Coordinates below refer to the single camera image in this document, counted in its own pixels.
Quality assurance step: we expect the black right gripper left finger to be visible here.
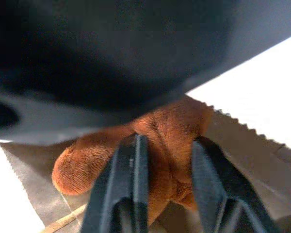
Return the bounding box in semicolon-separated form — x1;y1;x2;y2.
81;133;150;233

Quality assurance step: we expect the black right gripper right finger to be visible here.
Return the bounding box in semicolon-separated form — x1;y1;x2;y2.
191;135;281;233

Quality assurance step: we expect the brown plush toy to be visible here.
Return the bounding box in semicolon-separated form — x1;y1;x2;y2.
52;96;213;225

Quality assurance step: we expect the brown paper bag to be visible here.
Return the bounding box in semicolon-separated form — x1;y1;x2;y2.
0;94;291;233

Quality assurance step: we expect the dark grey plush toy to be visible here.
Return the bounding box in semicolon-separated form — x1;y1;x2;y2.
0;0;291;143

